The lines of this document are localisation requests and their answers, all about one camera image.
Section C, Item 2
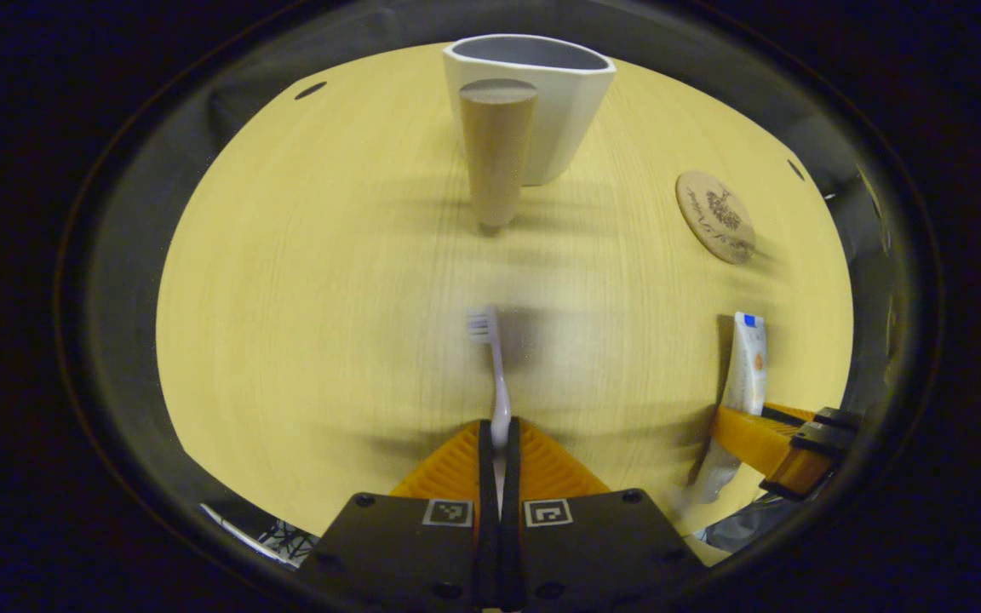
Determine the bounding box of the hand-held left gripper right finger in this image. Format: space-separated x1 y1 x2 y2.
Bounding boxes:
502 417 706 610

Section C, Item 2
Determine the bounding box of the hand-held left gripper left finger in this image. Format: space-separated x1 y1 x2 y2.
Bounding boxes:
299 419 502 610

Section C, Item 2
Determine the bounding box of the white toothpaste tube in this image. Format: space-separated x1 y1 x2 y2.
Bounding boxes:
691 311 768 505

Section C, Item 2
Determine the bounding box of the round wooden coaster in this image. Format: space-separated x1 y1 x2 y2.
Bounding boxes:
675 170 757 265

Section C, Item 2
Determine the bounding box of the white cup with wooden handle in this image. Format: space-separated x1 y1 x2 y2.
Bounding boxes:
443 34 617 229

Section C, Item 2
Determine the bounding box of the white patterned object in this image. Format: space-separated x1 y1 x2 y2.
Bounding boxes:
199 501 323 569

